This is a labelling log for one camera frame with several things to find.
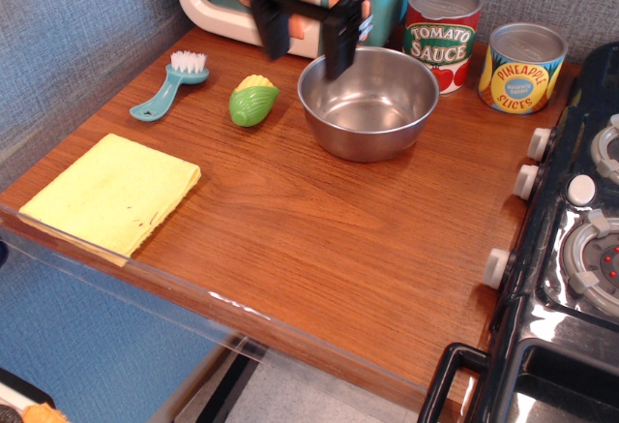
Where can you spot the white stove knob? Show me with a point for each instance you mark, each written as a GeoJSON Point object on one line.
{"type": "Point", "coordinates": [538, 143]}
{"type": "Point", "coordinates": [525, 181]}
{"type": "Point", "coordinates": [496, 264]}

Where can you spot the teal dish brush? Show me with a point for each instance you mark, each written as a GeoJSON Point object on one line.
{"type": "Point", "coordinates": [185, 68]}

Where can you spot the teal toy microwave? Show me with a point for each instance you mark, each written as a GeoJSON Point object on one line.
{"type": "Point", "coordinates": [233, 19]}

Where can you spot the black toy stove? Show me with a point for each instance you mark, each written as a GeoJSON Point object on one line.
{"type": "Point", "coordinates": [553, 354]}

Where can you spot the stainless steel pot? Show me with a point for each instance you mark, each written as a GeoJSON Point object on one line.
{"type": "Point", "coordinates": [372, 112]}

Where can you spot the white stove knob middle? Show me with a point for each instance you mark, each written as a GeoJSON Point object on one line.
{"type": "Point", "coordinates": [525, 181]}

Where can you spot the tomato sauce can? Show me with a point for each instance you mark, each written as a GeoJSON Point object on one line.
{"type": "Point", "coordinates": [441, 35]}

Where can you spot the white stove knob top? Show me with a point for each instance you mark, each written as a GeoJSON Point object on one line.
{"type": "Point", "coordinates": [538, 143]}

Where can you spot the pineapple slices can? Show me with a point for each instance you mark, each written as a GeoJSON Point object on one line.
{"type": "Point", "coordinates": [522, 65]}

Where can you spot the green toy corn cob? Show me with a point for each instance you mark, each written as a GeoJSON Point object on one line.
{"type": "Point", "coordinates": [252, 100]}

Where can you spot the white stove knob bottom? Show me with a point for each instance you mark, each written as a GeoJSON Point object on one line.
{"type": "Point", "coordinates": [496, 264]}

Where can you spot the yellow folded cloth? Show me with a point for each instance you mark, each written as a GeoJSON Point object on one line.
{"type": "Point", "coordinates": [113, 197]}

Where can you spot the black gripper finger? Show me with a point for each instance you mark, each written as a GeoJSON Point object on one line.
{"type": "Point", "coordinates": [273, 28]}
{"type": "Point", "coordinates": [341, 32]}

